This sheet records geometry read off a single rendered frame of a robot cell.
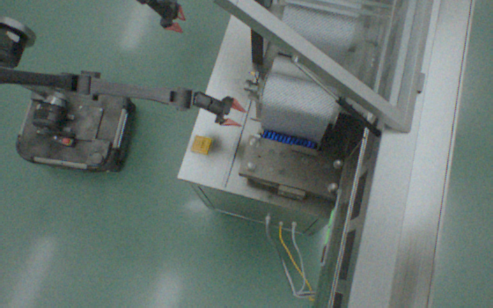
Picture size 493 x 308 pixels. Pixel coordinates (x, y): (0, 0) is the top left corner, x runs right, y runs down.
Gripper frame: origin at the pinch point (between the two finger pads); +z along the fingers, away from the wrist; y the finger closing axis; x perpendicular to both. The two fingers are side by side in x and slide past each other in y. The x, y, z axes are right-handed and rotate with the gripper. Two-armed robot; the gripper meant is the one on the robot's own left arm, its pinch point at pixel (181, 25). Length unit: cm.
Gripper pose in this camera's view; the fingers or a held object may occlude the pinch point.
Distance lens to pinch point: 185.9
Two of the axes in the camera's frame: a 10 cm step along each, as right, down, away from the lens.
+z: 5.2, 3.3, 7.9
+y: 1.5, -9.5, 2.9
